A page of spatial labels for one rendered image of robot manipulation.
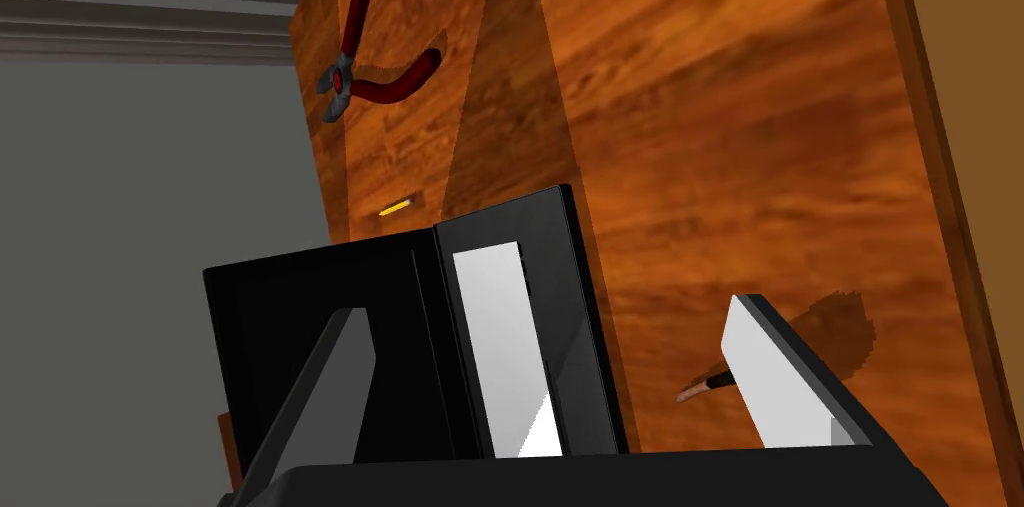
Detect copper-tipped black pen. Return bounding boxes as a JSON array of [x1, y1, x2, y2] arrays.
[[675, 370, 737, 405]]

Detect red-handled pliers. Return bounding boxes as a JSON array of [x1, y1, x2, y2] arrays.
[[315, 0, 444, 125]]

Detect brown wooden table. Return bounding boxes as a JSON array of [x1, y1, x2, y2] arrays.
[[214, 0, 1016, 507]]

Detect black box with white panel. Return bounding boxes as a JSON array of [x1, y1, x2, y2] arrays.
[[203, 183, 631, 467]]

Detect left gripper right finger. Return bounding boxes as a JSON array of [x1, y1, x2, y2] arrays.
[[719, 293, 875, 451]]

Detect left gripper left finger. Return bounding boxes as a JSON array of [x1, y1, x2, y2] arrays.
[[238, 306, 378, 494]]

